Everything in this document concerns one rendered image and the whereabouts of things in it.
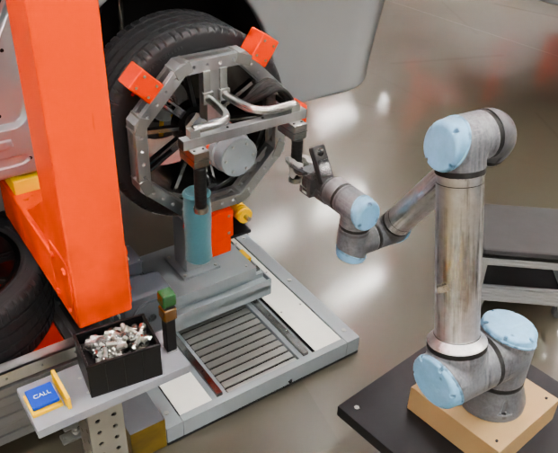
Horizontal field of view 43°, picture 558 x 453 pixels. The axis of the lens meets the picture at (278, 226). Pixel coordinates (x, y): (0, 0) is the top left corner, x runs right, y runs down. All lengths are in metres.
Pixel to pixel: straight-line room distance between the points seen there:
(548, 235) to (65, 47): 2.00
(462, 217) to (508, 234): 1.25
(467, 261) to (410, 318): 1.24
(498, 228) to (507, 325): 1.02
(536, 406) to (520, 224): 1.02
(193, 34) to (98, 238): 0.69
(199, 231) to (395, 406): 0.80
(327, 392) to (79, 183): 1.22
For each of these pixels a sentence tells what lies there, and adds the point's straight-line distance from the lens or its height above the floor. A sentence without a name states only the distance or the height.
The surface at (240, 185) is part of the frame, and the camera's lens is 2.44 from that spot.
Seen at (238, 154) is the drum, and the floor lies 0.86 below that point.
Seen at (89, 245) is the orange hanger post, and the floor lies 0.79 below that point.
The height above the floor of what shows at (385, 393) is 0.30.
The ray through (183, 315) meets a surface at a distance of 2.61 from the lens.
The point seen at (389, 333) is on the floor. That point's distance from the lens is 2.83.
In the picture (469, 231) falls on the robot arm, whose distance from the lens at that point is 1.67.
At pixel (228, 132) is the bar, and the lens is 2.03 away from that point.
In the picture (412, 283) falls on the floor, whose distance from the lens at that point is 3.09.
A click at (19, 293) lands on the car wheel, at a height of 0.50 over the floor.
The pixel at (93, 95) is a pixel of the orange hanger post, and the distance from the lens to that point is 1.73.
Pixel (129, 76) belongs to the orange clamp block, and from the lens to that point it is 2.08.
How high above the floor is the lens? 1.88
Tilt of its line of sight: 34 degrees down
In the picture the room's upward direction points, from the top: 2 degrees clockwise
